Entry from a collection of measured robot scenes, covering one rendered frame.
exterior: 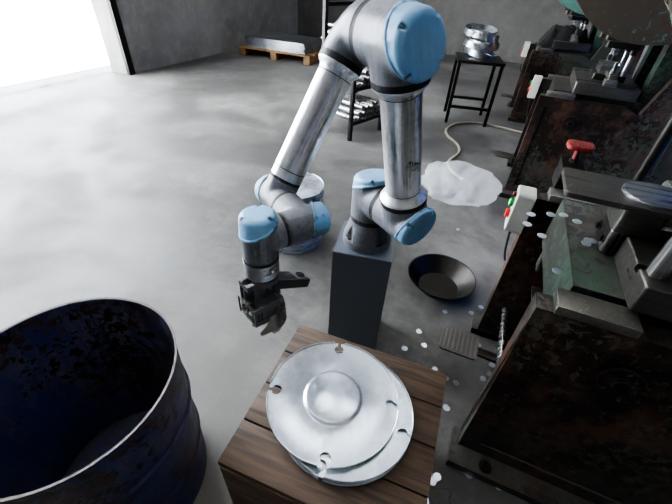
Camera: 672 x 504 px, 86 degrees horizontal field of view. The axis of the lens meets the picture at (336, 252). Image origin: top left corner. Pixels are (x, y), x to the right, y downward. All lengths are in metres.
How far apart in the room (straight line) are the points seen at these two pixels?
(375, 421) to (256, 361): 0.65
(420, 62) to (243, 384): 1.08
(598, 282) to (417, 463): 0.52
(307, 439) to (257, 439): 0.11
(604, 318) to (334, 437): 0.56
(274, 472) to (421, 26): 0.84
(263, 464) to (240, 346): 0.67
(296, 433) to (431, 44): 0.77
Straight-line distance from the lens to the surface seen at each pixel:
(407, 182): 0.85
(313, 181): 1.77
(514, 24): 7.50
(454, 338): 1.30
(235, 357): 1.40
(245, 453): 0.84
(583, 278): 0.90
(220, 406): 1.31
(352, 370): 0.89
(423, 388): 0.93
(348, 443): 0.81
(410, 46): 0.69
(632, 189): 0.99
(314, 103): 0.81
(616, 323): 0.83
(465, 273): 1.76
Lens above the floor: 1.12
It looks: 38 degrees down
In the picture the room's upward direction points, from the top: 4 degrees clockwise
